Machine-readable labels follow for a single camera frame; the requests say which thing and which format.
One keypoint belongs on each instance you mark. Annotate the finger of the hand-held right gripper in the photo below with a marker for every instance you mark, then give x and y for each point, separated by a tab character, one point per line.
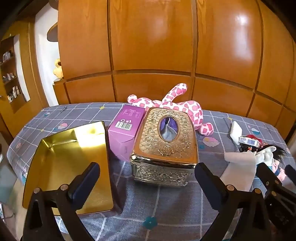
291	173
267	177

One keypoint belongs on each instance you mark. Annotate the yellow plush toy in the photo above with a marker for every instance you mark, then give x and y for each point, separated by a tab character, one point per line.
57	69

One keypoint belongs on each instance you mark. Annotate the grey printed bed sheet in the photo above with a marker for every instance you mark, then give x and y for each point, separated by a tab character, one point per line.
161	208

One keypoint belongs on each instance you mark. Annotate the purple cardboard box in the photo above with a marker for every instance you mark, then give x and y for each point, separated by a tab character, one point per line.
124	129

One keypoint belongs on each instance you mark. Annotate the wooden wardrobe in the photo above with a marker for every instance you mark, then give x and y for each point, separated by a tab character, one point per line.
152	46

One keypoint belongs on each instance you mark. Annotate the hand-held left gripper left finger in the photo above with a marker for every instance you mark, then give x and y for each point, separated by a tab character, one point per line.
86	187

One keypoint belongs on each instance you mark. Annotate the white cloth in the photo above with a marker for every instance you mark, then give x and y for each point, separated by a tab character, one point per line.
238	166

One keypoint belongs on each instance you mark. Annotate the curved wooden wall shelf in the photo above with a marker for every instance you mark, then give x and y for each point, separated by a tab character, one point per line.
52	33

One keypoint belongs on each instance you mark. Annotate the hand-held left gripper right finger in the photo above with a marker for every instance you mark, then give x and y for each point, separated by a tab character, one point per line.
204	179

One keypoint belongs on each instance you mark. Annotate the white plush toy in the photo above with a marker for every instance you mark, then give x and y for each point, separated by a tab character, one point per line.
266	156

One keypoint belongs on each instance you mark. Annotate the black hair doll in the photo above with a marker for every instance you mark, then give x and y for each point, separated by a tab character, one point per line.
278	149

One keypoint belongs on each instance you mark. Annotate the group of small bottles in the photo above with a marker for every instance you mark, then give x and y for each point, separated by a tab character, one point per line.
12	91

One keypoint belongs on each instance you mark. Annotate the ornate gold tissue box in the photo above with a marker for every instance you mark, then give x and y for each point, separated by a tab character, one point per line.
161	150

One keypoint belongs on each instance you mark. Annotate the white soft packet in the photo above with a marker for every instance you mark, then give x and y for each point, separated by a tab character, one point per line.
235	132

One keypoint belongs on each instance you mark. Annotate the red plush toy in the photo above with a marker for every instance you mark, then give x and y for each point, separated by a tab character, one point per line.
253	138

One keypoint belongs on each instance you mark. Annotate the gold metal tin box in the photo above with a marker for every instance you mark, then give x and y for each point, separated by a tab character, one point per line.
69	162

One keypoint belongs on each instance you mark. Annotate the tissue paper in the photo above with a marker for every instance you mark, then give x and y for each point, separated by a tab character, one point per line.
168	129

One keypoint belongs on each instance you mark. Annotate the pink spotted plush giraffe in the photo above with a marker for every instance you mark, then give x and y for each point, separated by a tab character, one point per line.
185	106

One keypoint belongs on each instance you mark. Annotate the small blue white packet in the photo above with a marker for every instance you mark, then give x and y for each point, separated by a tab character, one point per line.
248	141

